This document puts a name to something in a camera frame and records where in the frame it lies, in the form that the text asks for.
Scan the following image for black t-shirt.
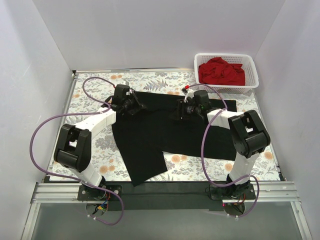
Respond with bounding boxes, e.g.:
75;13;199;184
112;92;236;187

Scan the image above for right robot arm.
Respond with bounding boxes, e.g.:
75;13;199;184
176;86;271;199

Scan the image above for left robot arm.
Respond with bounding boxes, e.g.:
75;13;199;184
53;84;145;200

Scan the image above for floral table mat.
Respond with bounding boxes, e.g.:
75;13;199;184
51;70;280;182

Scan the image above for red t-shirt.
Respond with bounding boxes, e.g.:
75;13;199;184
198;57;246;86

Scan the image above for white plastic basket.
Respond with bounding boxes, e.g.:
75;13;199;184
194;53;259;94

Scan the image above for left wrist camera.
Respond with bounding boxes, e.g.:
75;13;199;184
122;80;135;96

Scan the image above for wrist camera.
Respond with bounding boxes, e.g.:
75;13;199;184
182;85;195;103
122;80;135;96

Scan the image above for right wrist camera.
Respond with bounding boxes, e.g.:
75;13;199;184
182;85;195;103

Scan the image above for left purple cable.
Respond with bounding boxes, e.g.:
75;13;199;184
29;77;125;226

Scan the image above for purple cable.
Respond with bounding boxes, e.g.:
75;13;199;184
186;83;260;218
29;77;125;226

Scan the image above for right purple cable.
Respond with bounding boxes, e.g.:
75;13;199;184
186;83;260;218

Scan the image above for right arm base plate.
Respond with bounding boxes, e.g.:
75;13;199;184
205;183;256;200

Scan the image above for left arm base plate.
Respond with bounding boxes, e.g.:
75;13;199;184
77;184;122;201

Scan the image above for aluminium table frame rail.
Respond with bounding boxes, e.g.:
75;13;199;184
21;66;312;240

